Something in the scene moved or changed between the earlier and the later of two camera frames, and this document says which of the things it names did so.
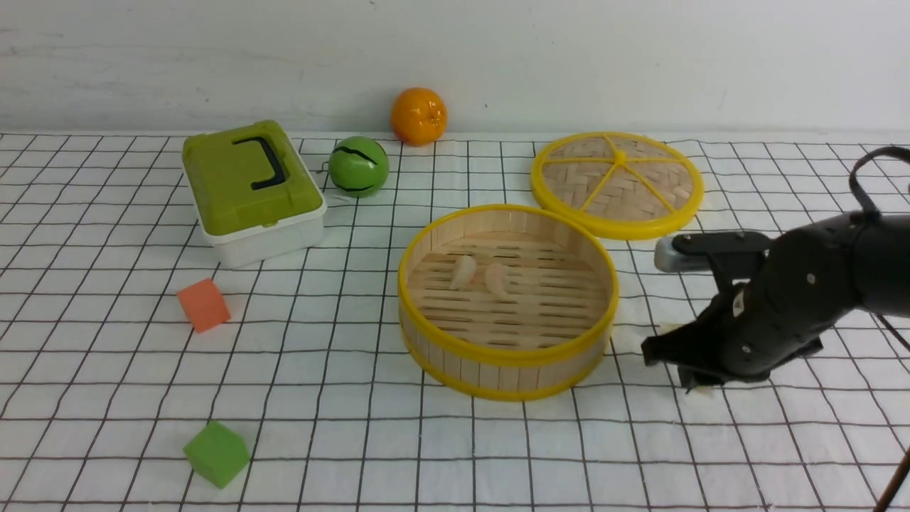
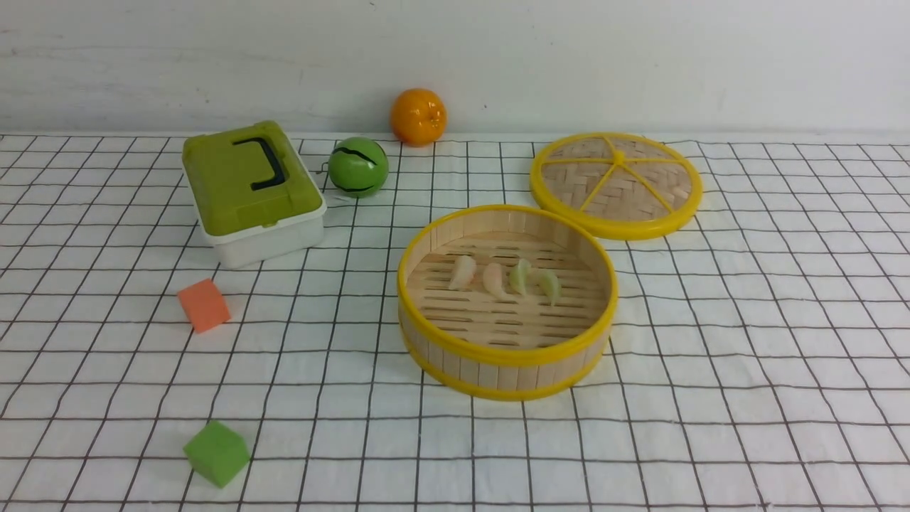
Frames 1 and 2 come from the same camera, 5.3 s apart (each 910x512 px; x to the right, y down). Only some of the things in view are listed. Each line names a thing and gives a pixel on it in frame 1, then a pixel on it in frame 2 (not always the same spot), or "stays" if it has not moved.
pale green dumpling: x=665 y=328 to x=519 y=276
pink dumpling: x=494 y=281 stays
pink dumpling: x=462 y=277 stays
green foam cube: x=216 y=454 stays
